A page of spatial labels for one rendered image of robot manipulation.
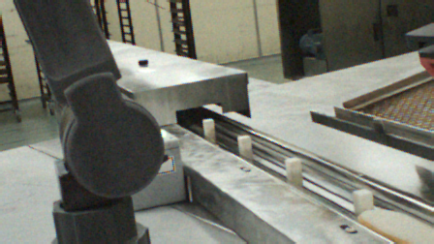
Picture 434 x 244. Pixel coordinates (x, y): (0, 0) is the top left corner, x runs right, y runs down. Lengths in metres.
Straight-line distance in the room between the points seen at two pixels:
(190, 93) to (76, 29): 0.53
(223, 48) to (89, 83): 7.52
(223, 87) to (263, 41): 7.14
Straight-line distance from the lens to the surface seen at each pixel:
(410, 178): 0.85
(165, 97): 1.07
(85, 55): 0.57
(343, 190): 0.73
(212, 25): 8.01
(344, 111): 0.86
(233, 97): 1.11
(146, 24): 7.81
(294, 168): 0.78
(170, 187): 0.84
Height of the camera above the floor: 1.08
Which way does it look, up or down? 12 degrees down
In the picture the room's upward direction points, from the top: 8 degrees counter-clockwise
